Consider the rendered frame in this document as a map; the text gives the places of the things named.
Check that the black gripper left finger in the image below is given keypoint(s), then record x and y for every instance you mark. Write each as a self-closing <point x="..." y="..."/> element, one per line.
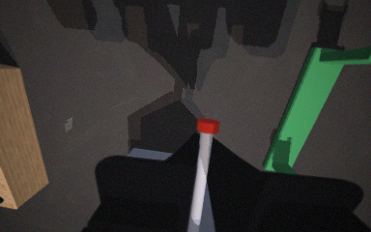
<point x="170" y="181"/>

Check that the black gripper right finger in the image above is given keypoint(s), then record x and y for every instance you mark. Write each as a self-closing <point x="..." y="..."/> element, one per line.
<point x="240" y="193"/>

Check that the grey tapered pin with red head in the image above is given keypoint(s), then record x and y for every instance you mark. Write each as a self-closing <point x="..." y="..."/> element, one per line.
<point x="208" y="128"/>

